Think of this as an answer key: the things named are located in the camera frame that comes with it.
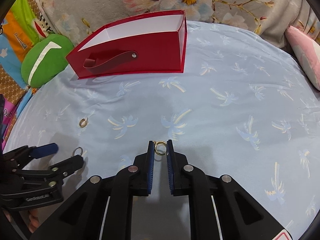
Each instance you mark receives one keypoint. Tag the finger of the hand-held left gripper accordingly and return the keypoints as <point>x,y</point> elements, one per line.
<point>71,162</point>
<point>46,150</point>

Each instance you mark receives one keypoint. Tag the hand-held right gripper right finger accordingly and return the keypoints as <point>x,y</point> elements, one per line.
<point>171,170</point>

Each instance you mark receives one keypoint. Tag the green round pillow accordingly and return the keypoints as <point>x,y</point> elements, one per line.
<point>57,57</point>

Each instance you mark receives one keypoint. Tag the red cardboard box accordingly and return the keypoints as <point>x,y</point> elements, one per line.
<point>150,52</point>

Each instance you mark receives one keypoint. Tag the silver hoop earring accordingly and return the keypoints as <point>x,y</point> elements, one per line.
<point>74,151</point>

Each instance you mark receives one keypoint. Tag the pink cartoon pillow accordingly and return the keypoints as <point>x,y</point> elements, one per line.
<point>305,50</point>

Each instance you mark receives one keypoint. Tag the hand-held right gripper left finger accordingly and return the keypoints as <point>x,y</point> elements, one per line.
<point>150,170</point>

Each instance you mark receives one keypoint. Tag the grey floral blanket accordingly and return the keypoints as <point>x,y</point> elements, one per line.
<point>100,0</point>

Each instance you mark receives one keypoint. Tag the small hoop earring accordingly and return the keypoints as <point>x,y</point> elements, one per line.
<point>80,123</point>

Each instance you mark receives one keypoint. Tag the colourful cartoon printed blanket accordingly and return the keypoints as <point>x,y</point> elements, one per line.
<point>15,30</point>

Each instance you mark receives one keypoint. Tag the gold hoop earring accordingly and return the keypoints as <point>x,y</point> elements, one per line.
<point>160,153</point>

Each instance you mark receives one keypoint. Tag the person's left hand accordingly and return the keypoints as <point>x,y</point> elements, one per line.
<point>33,217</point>

